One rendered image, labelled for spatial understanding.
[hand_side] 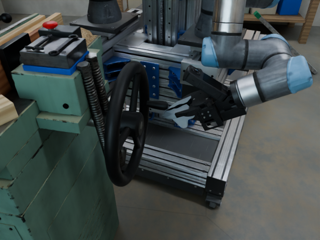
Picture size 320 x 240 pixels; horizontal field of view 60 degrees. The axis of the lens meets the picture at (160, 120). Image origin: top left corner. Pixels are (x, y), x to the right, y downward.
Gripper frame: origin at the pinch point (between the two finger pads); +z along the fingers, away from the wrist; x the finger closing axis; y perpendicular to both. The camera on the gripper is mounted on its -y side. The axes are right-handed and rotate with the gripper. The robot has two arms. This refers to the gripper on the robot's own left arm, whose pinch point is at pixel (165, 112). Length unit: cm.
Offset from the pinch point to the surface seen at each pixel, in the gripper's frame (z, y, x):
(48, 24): 7.0, -33.4, -8.5
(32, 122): 15.8, -20.1, -21.2
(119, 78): -3.3, -18.7, -14.6
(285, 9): -49, 84, 279
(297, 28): -57, 125, 312
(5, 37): 26.8, -36.2, -0.1
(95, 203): 39.3, 21.0, -6.6
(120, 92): -3.5, -17.2, -17.6
